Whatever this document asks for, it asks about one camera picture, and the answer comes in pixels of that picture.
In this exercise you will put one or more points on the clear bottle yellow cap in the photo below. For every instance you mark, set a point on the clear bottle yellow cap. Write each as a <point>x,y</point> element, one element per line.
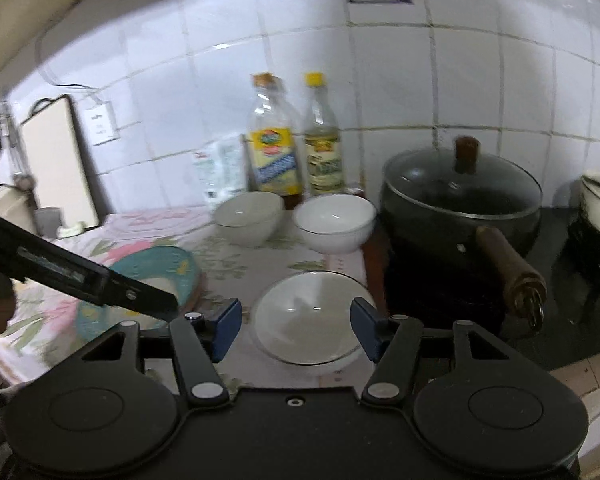
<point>324,160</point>

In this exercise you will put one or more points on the floral tablecloth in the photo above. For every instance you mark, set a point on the floral tablecloth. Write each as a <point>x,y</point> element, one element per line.
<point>280,260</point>

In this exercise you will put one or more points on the teal fried egg plate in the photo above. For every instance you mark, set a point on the teal fried egg plate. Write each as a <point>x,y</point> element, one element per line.
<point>160,262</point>

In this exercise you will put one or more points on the white bowl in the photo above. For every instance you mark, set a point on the white bowl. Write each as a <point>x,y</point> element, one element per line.
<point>305,320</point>
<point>250,220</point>
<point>335,230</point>

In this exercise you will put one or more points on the white wall socket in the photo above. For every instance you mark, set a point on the white wall socket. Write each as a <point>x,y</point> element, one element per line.
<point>100,125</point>

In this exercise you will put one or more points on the glass pot lid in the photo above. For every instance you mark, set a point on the glass pot lid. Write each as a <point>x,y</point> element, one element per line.
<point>430,180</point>

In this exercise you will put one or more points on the grey cleaver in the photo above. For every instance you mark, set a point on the grey cleaver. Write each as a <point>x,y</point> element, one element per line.
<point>47,220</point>

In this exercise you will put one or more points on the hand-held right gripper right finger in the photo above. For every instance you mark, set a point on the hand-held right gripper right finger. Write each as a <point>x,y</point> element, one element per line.
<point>362,330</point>

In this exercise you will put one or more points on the black pot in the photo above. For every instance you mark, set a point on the black pot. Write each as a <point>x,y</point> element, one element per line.
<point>430,250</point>

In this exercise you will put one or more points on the white plastic bag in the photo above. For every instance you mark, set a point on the white plastic bag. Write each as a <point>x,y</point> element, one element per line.
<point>220,170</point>

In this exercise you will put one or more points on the white cutting board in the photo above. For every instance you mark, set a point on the white cutting board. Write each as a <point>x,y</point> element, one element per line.
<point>55,170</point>

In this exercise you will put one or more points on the metal ladle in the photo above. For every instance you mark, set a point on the metal ladle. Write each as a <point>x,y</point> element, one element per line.
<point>22,180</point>

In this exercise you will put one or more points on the black gas stove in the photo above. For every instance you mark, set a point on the black gas stove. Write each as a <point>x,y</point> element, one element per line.
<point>455,320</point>

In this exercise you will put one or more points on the clear bottle yellow label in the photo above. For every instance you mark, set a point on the clear bottle yellow label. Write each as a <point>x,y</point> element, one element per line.
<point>275,160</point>

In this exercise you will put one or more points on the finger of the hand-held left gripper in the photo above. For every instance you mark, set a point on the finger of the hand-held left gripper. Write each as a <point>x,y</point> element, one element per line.
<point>140,295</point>

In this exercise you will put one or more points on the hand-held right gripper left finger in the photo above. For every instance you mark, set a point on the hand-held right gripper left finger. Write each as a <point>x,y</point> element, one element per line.
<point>228,325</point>

